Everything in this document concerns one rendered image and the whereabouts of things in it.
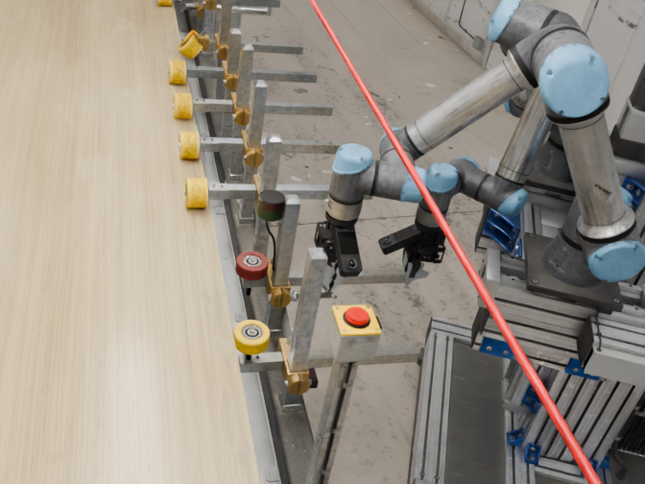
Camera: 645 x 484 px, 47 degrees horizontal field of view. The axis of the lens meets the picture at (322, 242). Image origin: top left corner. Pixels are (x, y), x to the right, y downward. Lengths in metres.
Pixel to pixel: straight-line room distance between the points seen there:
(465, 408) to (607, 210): 1.19
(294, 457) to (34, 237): 0.81
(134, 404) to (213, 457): 0.19
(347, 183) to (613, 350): 0.75
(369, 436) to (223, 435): 1.29
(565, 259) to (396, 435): 1.15
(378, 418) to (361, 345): 1.52
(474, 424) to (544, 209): 0.77
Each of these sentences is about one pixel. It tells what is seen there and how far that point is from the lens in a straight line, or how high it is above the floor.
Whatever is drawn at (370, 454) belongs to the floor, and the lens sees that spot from 2.64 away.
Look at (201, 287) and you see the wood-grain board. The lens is 1.75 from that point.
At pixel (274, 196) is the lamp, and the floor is 1.12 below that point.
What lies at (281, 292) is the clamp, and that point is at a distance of 1.81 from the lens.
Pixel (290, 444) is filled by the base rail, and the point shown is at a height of 0.70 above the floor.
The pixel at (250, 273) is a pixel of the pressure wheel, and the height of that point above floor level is 0.90.
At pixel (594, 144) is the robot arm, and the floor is 1.45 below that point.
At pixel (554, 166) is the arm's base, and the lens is 2.22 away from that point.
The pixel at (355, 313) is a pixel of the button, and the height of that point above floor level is 1.23.
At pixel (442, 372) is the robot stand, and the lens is 2.65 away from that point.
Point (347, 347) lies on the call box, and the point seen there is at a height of 1.19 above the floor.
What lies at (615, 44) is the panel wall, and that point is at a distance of 4.78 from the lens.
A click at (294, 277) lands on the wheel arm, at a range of 1.88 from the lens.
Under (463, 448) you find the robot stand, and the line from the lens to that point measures 2.48.
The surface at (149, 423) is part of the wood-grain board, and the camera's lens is 1.47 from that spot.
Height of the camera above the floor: 2.04
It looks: 36 degrees down
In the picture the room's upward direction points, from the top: 11 degrees clockwise
